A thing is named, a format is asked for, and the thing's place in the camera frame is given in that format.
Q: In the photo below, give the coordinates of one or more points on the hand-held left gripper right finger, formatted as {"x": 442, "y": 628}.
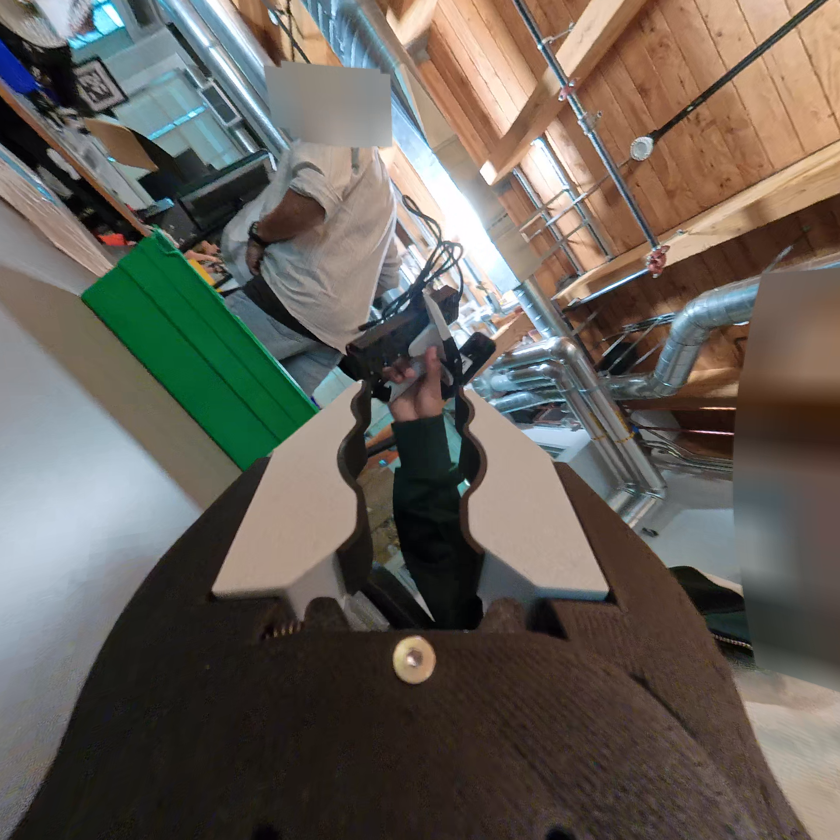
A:
{"x": 531, "y": 525}

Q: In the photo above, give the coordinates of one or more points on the person's pale trousers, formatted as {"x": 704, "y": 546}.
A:
{"x": 800, "y": 774}

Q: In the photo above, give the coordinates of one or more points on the silver ventilation duct pipes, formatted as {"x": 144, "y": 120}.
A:
{"x": 695, "y": 321}

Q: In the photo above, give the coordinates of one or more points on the person's right hand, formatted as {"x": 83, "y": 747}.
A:
{"x": 420, "y": 394}

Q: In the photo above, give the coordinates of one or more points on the metal sprinkler pipe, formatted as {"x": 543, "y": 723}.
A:
{"x": 590, "y": 131}

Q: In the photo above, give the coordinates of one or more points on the corrugated silver duct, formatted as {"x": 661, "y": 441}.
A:
{"x": 354, "y": 26}

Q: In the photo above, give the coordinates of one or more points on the black ceiling conduit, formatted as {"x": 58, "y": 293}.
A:
{"x": 735, "y": 69}

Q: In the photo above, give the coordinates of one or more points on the cardboard document stand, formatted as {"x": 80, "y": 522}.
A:
{"x": 124, "y": 144}

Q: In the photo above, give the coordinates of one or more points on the instruction sheet on stand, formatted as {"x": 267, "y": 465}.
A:
{"x": 52, "y": 223}

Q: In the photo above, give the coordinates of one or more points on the black usb hub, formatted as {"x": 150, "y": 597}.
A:
{"x": 387, "y": 341}

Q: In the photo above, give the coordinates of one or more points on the framed marker sign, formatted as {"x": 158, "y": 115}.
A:
{"x": 98, "y": 85}

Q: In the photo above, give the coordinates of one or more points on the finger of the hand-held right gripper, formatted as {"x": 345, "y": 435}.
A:
{"x": 438, "y": 321}

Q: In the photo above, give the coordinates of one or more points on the wooden table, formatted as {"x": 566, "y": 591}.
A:
{"x": 98, "y": 177}

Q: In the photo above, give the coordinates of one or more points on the person's right forearm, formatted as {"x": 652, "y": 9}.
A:
{"x": 426, "y": 499}

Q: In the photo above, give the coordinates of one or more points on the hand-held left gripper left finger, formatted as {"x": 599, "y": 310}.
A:
{"x": 295, "y": 518}

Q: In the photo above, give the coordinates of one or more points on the wooden ceiling beam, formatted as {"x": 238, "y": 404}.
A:
{"x": 754, "y": 210}
{"x": 564, "y": 72}

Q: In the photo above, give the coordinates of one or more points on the green plastic bin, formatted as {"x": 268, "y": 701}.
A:
{"x": 197, "y": 348}

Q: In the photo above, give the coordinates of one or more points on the person's green jacket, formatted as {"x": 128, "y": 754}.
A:
{"x": 709, "y": 604}

